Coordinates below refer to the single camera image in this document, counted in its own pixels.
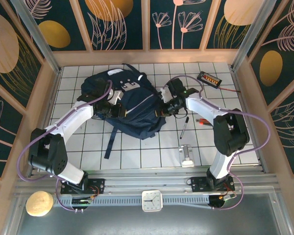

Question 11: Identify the navy blue backpack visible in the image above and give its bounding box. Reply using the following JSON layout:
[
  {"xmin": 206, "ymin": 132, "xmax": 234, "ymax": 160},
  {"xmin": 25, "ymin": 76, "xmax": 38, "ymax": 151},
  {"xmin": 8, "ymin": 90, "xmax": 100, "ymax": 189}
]
[{"xmin": 77, "ymin": 63, "xmax": 166, "ymax": 160}]

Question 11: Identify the black marker pen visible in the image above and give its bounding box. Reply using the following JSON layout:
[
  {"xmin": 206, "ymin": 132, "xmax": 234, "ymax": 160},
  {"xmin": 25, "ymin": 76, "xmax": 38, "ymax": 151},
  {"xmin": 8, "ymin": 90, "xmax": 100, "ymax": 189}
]
[{"xmin": 179, "ymin": 116, "xmax": 190, "ymax": 140}]

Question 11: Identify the red orange pen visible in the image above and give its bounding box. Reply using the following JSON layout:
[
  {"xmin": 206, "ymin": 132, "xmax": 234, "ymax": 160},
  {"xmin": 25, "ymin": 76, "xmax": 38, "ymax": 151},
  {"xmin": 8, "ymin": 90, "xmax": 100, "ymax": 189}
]
[{"xmin": 195, "ymin": 118, "xmax": 215, "ymax": 127}]

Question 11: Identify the black battery charger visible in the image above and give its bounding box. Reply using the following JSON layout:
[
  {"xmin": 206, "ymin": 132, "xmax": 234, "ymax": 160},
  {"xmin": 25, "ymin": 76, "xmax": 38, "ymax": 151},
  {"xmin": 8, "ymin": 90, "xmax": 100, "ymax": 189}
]
[{"xmin": 196, "ymin": 70, "xmax": 223, "ymax": 88}]

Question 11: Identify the silver white stapler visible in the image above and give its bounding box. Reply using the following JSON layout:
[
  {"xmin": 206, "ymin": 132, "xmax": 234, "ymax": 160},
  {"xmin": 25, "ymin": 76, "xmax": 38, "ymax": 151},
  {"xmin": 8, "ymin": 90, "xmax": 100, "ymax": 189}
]
[{"xmin": 178, "ymin": 144, "xmax": 196, "ymax": 168}]

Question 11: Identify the white square analog clock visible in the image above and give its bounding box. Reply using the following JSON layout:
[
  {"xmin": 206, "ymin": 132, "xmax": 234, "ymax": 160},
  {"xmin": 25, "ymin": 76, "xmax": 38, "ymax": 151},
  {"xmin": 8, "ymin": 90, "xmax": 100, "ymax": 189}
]
[{"xmin": 141, "ymin": 189, "xmax": 164, "ymax": 212}]

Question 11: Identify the grey metal sheet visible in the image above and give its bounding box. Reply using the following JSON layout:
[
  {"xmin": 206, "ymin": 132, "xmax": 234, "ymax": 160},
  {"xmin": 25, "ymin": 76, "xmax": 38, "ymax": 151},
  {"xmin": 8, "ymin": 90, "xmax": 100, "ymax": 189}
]
[{"xmin": 4, "ymin": 193, "xmax": 291, "ymax": 235}]

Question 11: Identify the thin black camera cable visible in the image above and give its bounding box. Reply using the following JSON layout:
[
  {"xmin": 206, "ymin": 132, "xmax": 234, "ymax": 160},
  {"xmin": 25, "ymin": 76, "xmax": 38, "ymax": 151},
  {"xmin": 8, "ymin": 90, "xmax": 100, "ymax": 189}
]
[{"xmin": 173, "ymin": 107, "xmax": 188, "ymax": 120}]

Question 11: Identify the thin red wire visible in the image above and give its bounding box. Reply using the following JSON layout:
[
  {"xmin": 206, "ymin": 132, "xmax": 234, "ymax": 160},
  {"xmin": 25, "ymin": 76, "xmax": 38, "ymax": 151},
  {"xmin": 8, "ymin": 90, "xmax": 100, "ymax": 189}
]
[{"xmin": 220, "ymin": 86, "xmax": 241, "ymax": 94}]

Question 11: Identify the aluminium mounting rail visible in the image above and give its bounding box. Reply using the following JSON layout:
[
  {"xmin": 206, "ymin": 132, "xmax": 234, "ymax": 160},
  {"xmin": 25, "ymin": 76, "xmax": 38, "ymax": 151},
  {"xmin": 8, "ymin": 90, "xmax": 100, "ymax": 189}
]
[{"xmin": 17, "ymin": 168, "xmax": 277, "ymax": 195}]

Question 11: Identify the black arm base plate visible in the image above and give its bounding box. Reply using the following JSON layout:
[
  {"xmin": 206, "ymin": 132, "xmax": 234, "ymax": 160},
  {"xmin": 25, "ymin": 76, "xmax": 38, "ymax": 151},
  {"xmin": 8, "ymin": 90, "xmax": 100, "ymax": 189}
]
[
  {"xmin": 190, "ymin": 176, "xmax": 236, "ymax": 193},
  {"xmin": 60, "ymin": 178, "xmax": 106, "ymax": 195}
]

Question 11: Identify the grey slotted cable duct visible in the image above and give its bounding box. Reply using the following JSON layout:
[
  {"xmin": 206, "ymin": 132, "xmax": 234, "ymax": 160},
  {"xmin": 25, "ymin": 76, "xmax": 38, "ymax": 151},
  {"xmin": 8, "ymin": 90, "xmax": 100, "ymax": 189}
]
[{"xmin": 53, "ymin": 195, "xmax": 211, "ymax": 209}]

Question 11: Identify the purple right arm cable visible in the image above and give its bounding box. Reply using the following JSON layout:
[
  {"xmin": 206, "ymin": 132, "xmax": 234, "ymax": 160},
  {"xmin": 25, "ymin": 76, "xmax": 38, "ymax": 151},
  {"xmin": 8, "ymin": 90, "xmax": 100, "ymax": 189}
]
[{"xmin": 163, "ymin": 75, "xmax": 271, "ymax": 211}]

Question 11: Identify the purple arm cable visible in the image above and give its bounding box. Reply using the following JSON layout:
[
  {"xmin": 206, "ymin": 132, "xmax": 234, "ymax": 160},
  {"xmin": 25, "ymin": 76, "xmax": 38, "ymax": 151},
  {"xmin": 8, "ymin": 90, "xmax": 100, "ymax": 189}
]
[
  {"xmin": 163, "ymin": 75, "xmax": 271, "ymax": 211},
  {"xmin": 17, "ymin": 80, "xmax": 113, "ymax": 212}
]

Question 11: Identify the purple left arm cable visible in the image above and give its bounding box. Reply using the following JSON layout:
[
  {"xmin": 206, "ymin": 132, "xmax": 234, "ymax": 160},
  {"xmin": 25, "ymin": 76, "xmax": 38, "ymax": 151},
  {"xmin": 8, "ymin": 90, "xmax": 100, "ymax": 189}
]
[{"xmin": 17, "ymin": 80, "xmax": 113, "ymax": 212}]

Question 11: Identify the aluminium frame post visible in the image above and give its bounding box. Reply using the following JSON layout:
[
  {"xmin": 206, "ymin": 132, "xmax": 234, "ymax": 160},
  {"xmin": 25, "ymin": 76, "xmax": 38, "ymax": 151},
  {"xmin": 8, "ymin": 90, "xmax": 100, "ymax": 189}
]
[
  {"xmin": 9, "ymin": 0, "xmax": 62, "ymax": 75},
  {"xmin": 230, "ymin": 0, "xmax": 285, "ymax": 72}
]

